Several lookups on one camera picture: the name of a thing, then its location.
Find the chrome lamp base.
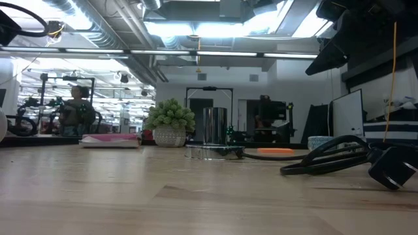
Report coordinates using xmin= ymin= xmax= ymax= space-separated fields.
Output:
xmin=184 ymin=106 xmax=246 ymax=161

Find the green plant in white pot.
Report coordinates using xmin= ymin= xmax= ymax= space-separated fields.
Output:
xmin=144 ymin=97 xmax=197 ymax=148

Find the person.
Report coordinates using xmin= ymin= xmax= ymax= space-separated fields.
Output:
xmin=58 ymin=85 xmax=98 ymax=137
xmin=254 ymin=116 xmax=274 ymax=133

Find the black robot station equipment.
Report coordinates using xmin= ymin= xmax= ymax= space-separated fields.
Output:
xmin=259 ymin=94 xmax=297 ymax=143

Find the orange sticky note pad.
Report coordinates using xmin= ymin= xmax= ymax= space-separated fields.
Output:
xmin=257 ymin=148 xmax=295 ymax=155

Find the brown spiral notebook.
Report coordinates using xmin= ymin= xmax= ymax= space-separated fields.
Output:
xmin=79 ymin=139 xmax=142 ymax=149

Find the black leaning panel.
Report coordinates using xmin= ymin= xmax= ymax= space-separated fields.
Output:
xmin=300 ymin=103 xmax=331 ymax=144

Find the blue tape roll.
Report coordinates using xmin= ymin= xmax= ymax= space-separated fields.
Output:
xmin=307 ymin=135 xmax=337 ymax=151

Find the white whiteboard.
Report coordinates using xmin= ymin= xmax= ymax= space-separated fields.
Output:
xmin=332 ymin=88 xmax=365 ymax=138

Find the navy white striped box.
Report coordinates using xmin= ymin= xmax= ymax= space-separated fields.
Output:
xmin=363 ymin=119 xmax=418 ymax=144

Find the white plastic bag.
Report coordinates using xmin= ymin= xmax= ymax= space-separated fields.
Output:
xmin=383 ymin=94 xmax=418 ymax=111

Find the black gantry frame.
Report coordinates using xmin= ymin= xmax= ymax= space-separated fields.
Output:
xmin=184 ymin=86 xmax=234 ymax=144

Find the black lamp power cord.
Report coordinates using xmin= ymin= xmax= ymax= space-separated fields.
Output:
xmin=241 ymin=134 xmax=418 ymax=191

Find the yellow cable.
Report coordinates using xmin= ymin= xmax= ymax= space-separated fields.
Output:
xmin=382 ymin=21 xmax=398 ymax=143

